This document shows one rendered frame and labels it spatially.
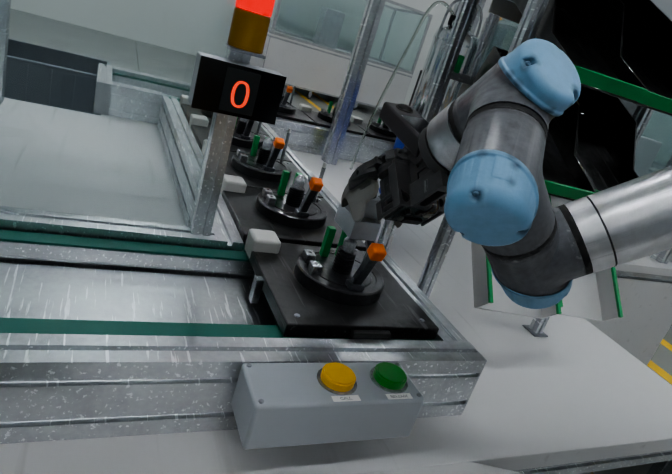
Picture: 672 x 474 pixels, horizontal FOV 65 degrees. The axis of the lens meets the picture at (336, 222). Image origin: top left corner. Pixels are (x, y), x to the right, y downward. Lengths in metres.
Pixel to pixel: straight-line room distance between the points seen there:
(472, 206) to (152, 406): 0.40
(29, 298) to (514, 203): 0.58
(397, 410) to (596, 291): 0.53
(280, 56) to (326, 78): 0.93
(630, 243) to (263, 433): 0.41
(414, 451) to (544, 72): 0.49
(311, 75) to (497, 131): 9.19
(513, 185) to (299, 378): 0.32
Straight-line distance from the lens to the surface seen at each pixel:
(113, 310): 0.74
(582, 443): 0.94
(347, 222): 0.76
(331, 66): 9.72
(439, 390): 0.78
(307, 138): 1.99
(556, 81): 0.52
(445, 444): 0.78
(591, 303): 1.04
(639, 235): 0.56
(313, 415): 0.60
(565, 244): 0.55
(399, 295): 0.84
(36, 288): 0.77
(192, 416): 0.65
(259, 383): 0.59
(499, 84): 0.52
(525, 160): 0.46
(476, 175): 0.44
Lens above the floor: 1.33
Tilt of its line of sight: 20 degrees down
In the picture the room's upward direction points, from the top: 17 degrees clockwise
